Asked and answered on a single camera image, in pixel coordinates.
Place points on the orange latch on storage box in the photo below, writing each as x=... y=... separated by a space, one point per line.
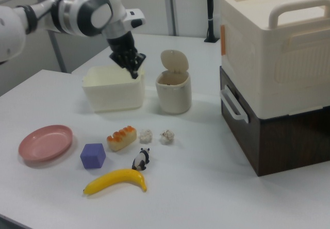
x=223 y=40

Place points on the cream open rectangular bin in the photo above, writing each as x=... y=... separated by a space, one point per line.
x=113 y=97

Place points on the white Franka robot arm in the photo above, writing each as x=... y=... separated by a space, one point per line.
x=85 y=12

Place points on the dark brown wooden drawer box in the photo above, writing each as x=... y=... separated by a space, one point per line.
x=283 y=146

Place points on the toy bread with orange topping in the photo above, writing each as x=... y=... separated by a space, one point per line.
x=122 y=140

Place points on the cream trash can lid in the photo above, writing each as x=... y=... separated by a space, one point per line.
x=174 y=60

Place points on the black pole stand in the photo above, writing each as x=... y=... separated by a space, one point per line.
x=210 y=12

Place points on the crumpled white paper ball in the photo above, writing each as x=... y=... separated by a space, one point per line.
x=167 y=137
x=146 y=136

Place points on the purple cube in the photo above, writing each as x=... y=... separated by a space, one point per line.
x=92 y=156

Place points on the large cream storage box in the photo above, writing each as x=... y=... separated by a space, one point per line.
x=247 y=58

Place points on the yellow toy banana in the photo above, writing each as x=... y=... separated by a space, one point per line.
x=116 y=181

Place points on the cream round trash can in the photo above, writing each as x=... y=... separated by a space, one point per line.
x=174 y=100

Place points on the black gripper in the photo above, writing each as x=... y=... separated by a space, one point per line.
x=123 y=49

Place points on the panda figurine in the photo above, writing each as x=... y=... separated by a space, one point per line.
x=140 y=160

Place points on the pink plastic plate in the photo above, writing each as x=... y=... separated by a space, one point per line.
x=45 y=144

